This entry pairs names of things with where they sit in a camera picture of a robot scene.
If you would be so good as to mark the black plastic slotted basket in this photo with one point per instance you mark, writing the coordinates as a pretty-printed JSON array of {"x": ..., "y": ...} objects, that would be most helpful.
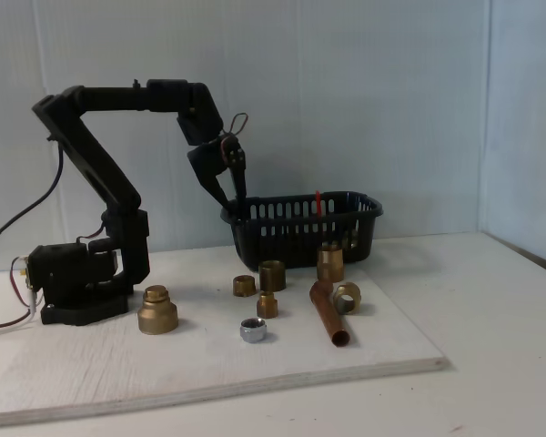
[{"x": 291, "y": 252}]

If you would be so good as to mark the brass sleeve coupling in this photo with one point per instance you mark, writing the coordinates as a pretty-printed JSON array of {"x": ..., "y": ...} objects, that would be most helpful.
[{"x": 272, "y": 277}]

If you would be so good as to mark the brass hex plug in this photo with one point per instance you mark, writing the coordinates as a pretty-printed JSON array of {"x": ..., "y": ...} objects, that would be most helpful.
[{"x": 244, "y": 287}]

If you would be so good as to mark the tall brass threaded nipple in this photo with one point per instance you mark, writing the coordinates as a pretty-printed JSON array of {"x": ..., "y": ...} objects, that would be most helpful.
[{"x": 330, "y": 264}]

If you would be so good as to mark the small brass hex fitting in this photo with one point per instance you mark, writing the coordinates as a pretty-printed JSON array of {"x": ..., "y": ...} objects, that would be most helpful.
[{"x": 267, "y": 306}]

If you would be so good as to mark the chrome cap nut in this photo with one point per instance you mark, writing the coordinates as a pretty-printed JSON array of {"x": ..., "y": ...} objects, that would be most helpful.
[{"x": 254, "y": 332}]

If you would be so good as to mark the large brass reducer fitting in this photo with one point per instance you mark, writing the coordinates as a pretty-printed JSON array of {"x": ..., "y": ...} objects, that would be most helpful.
[{"x": 158, "y": 316}]

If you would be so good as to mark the copper pipe piece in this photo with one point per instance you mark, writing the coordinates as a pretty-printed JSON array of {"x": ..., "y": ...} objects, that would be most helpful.
[{"x": 327, "y": 314}]

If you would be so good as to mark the white plywood board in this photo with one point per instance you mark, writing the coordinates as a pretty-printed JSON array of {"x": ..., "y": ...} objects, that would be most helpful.
[{"x": 209, "y": 373}]

